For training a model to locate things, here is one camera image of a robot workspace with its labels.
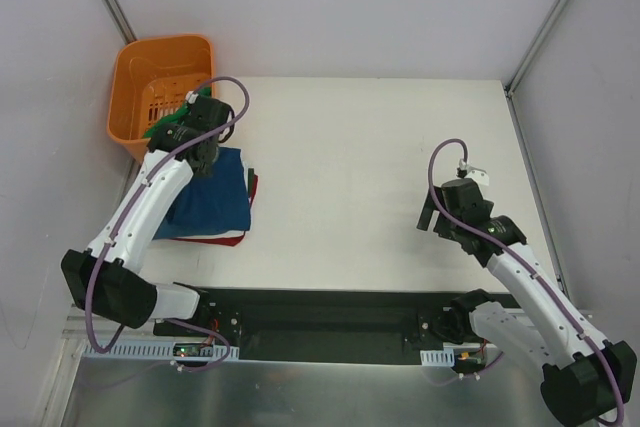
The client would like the dark blue t shirt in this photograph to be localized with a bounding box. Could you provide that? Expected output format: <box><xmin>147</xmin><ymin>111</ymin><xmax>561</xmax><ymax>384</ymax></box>
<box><xmin>164</xmin><ymin>147</ymin><xmax>251</xmax><ymax>239</ymax></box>

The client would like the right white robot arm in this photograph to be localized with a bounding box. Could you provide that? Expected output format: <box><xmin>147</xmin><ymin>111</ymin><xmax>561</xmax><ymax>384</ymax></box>
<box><xmin>417</xmin><ymin>178</ymin><xmax>637</xmax><ymax>426</ymax></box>

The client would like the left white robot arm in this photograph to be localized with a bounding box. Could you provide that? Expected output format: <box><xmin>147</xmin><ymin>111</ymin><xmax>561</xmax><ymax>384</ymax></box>
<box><xmin>61</xmin><ymin>94</ymin><xmax>235</xmax><ymax>336</ymax></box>

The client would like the orange plastic basket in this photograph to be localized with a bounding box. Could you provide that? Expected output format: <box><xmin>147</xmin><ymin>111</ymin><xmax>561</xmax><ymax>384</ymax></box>
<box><xmin>107</xmin><ymin>34</ymin><xmax>215</xmax><ymax>163</ymax></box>

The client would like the folded green t shirt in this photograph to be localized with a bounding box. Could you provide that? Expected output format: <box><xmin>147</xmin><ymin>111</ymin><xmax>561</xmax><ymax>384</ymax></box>
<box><xmin>246</xmin><ymin>168</ymin><xmax>255</xmax><ymax>196</ymax></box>

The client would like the folded light blue t shirt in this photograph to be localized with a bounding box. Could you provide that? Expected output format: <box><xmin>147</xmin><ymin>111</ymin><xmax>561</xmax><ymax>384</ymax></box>
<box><xmin>153</xmin><ymin>219</ymin><xmax>176</xmax><ymax>240</ymax></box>

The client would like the folded white t shirt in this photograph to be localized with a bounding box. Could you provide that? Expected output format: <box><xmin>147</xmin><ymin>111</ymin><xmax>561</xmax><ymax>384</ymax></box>
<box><xmin>171</xmin><ymin>149</ymin><xmax>257</xmax><ymax>246</ymax></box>

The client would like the folded red t shirt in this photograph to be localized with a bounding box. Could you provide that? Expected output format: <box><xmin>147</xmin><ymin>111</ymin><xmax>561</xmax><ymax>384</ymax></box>
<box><xmin>174</xmin><ymin>170</ymin><xmax>259</xmax><ymax>247</ymax></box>

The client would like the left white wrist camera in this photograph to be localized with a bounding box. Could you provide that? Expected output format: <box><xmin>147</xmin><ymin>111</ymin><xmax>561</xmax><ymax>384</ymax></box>
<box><xmin>185</xmin><ymin>87</ymin><xmax>212</xmax><ymax>105</ymax></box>

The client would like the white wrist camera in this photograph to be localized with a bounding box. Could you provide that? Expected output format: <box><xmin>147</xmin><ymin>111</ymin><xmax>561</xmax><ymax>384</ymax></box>
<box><xmin>456</xmin><ymin>159</ymin><xmax>490</xmax><ymax>186</ymax></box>
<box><xmin>185</xmin><ymin>87</ymin><xmax>212</xmax><ymax>105</ymax></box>

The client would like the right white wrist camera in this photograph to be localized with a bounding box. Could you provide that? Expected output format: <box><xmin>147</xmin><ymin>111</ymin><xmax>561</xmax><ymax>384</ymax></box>
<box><xmin>456</xmin><ymin>159</ymin><xmax>490</xmax><ymax>186</ymax></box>

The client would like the right slotted cable duct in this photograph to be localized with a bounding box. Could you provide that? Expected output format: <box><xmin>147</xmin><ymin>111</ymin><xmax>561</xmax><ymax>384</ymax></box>
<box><xmin>420</xmin><ymin>348</ymin><xmax>456</xmax><ymax>368</ymax></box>

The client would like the slotted cable duct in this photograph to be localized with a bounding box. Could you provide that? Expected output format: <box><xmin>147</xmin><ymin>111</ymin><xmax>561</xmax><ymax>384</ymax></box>
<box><xmin>83</xmin><ymin>340</ymin><xmax>239</xmax><ymax>362</ymax></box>
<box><xmin>420</xmin><ymin>348</ymin><xmax>456</xmax><ymax>368</ymax></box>

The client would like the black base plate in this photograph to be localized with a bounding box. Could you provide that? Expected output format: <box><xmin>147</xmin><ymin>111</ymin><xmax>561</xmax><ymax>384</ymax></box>
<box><xmin>152</xmin><ymin>286</ymin><xmax>511</xmax><ymax>363</ymax></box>

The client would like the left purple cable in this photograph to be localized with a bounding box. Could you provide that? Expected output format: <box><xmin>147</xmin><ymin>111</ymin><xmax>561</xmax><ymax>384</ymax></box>
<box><xmin>83</xmin><ymin>76</ymin><xmax>251</xmax><ymax>373</ymax></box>

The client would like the left slotted cable duct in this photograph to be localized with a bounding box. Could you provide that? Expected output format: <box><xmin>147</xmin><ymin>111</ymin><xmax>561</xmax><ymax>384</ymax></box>
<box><xmin>83</xmin><ymin>340</ymin><xmax>239</xmax><ymax>362</ymax></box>

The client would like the aluminium rail frame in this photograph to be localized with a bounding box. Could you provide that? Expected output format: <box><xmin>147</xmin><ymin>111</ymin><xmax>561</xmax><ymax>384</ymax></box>
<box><xmin>63</xmin><ymin>307</ymin><xmax>536</xmax><ymax>344</ymax></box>

